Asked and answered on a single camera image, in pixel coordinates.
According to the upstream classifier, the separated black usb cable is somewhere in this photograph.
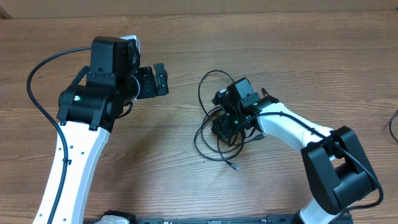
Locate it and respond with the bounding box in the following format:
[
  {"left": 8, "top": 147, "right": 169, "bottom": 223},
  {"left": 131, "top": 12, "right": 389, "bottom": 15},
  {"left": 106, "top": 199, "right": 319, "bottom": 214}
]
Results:
[{"left": 388, "top": 109, "right": 398, "bottom": 144}]

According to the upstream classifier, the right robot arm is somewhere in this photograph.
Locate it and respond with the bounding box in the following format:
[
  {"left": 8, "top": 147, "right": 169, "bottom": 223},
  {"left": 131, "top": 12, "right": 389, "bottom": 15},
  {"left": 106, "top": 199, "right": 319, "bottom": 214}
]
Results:
[{"left": 212, "top": 78, "right": 381, "bottom": 223}]

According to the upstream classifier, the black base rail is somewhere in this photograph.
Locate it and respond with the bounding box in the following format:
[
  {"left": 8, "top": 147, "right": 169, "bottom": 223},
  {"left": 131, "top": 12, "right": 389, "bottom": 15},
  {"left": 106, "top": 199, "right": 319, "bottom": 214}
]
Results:
[{"left": 83, "top": 210, "right": 304, "bottom": 224}]

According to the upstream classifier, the camera cable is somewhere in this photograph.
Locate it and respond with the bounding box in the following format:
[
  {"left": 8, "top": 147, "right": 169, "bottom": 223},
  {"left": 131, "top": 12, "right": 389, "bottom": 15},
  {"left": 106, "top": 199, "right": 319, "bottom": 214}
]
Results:
[
  {"left": 228, "top": 111, "right": 384, "bottom": 224},
  {"left": 25, "top": 46, "right": 93, "bottom": 224}
]

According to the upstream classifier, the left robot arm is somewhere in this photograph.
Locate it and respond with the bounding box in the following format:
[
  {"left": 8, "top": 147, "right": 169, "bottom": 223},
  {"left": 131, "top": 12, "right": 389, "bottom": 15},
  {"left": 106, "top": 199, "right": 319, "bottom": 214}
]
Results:
[{"left": 27, "top": 35, "right": 169, "bottom": 223}]

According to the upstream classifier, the left camera cable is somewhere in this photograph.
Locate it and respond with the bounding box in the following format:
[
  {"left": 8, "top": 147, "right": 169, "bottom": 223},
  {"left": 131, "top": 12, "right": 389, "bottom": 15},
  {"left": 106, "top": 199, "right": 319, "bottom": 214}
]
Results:
[{"left": 25, "top": 46, "right": 93, "bottom": 224}]

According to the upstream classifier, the right camera cable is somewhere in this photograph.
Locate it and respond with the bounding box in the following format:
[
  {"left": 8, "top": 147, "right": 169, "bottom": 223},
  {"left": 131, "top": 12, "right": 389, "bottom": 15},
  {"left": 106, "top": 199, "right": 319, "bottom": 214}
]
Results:
[{"left": 228, "top": 111, "right": 384, "bottom": 224}]

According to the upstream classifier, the black usb cable bundle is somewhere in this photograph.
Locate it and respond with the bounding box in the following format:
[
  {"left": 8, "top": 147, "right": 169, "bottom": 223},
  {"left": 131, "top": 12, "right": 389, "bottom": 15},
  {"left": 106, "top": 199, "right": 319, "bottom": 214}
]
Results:
[{"left": 193, "top": 69, "right": 271, "bottom": 171}]

